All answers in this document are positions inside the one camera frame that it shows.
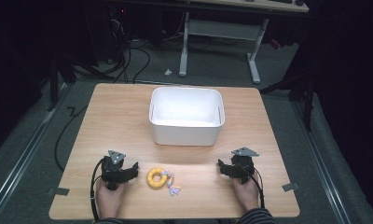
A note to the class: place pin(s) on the person's right hand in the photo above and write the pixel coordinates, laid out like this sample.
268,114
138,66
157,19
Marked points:
246,196

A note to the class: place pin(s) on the metal floor rail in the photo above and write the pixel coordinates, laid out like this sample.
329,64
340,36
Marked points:
318,161
26,155

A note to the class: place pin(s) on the white plastic bin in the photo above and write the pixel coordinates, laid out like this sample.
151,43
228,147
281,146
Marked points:
186,133

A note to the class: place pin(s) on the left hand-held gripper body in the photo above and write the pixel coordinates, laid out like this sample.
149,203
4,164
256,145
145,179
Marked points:
111,169

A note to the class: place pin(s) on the person's left hand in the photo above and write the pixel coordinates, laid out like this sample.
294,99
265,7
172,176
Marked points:
108,200

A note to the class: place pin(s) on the black metal stand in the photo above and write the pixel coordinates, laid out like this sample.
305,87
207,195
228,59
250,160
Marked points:
53,84
307,102

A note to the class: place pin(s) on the grey tape piece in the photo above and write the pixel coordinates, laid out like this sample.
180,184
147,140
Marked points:
58,191
290,187

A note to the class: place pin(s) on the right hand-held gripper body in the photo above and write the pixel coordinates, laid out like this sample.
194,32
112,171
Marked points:
244,165

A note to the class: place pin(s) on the wooden desk with white legs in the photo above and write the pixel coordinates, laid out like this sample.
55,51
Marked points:
220,29

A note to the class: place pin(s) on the white paper scrap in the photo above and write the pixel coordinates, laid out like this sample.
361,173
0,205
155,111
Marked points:
168,72

